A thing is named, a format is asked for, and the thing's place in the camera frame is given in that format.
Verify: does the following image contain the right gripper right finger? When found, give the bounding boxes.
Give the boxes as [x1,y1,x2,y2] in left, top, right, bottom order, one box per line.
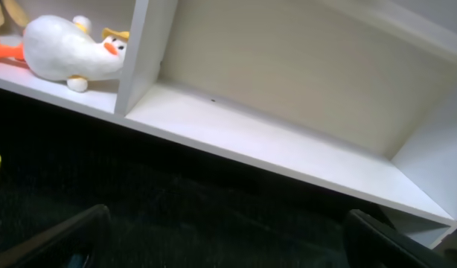
[342,208,457,268]

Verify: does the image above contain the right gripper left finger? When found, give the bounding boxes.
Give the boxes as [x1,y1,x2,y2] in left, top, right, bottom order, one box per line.
[0,203,112,268]

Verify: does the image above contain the yellow plush duck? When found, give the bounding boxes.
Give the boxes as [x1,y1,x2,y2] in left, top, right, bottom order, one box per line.
[0,0,31,31]

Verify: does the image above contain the white plush duck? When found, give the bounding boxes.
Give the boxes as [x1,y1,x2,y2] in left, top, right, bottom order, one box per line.
[0,13,131,93]

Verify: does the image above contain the white shelf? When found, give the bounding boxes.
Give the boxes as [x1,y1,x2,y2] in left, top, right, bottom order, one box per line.
[0,0,457,250]

